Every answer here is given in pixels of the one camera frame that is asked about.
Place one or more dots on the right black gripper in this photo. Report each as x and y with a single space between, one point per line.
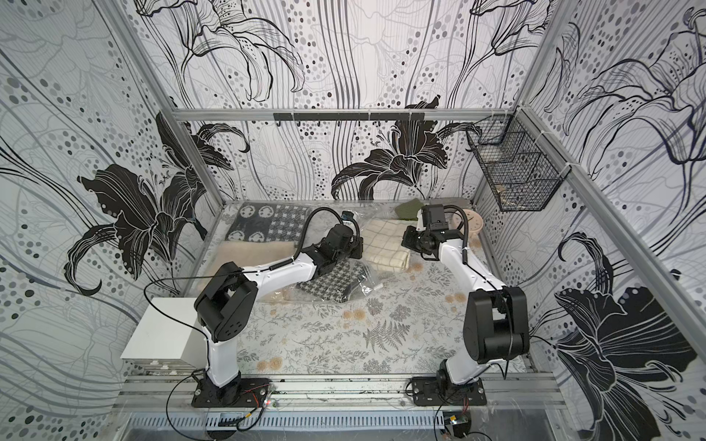
411 240

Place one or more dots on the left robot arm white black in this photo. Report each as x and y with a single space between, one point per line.
225 305

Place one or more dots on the beige fluffy folded cloth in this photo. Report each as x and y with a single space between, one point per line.
245 254

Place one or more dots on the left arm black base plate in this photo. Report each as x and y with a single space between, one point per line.
247 393

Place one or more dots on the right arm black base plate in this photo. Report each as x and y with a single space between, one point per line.
432 392

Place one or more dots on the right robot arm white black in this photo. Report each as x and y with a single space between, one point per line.
496 321

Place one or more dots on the cream checked scarf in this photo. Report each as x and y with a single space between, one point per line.
382 245

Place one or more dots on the black white houndstooth scarf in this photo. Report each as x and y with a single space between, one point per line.
349 279

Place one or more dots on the green scarf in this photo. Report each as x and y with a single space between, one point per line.
409 210

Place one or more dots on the white box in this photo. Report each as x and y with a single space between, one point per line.
159 343

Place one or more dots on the clear plastic vacuum bag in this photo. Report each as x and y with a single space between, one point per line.
316 227

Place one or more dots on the black wall bar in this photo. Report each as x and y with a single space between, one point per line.
349 116

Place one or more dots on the pink round clock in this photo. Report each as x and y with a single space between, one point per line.
471 223

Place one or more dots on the black patterned folded cloth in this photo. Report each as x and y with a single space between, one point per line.
268 222

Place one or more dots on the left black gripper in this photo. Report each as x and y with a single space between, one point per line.
352 245

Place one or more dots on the black wire basket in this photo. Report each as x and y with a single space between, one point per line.
519 174

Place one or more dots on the small green circuit board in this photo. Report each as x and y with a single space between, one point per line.
456 425

